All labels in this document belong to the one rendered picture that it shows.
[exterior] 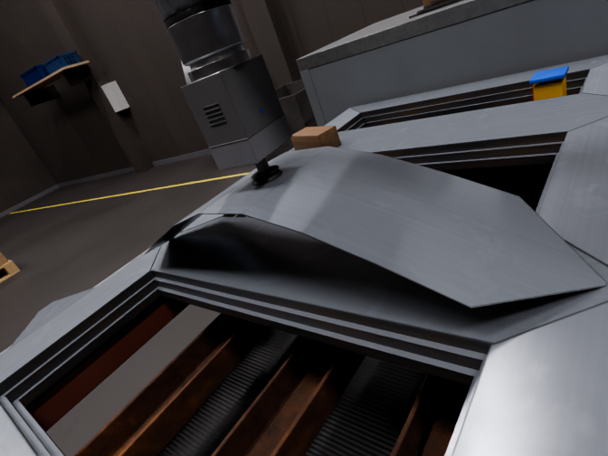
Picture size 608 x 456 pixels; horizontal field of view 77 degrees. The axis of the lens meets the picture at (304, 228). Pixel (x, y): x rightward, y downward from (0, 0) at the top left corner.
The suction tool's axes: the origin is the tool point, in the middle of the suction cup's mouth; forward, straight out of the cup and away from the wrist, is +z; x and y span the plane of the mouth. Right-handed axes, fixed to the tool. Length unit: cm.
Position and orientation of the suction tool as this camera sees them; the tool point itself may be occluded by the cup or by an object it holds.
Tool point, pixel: (270, 185)
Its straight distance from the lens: 51.1
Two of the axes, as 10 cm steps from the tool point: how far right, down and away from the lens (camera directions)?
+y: -4.5, 5.4, -7.1
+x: 8.3, -0.5, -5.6
